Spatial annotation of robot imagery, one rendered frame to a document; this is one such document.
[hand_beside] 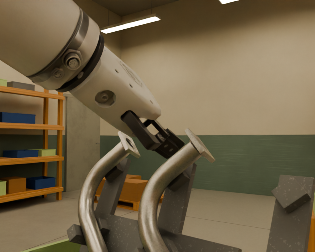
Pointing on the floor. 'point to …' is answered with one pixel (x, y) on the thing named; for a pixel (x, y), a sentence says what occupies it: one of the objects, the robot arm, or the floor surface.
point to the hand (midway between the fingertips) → (158, 125)
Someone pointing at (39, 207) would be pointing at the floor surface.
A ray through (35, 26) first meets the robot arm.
